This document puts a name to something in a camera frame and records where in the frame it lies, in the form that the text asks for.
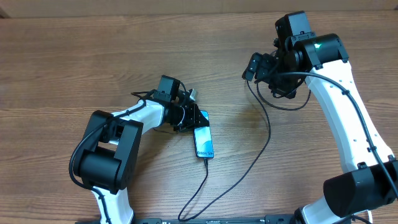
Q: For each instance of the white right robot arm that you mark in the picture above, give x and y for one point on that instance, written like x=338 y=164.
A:
x=369 y=177

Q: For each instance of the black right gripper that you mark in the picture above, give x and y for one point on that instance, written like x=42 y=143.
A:
x=265 y=65

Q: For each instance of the blue smartphone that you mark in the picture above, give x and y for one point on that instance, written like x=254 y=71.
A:
x=203 y=143

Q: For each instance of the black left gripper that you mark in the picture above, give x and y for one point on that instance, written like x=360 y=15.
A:
x=194 y=119

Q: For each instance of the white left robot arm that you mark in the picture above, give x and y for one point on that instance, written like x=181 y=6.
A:
x=103 y=162

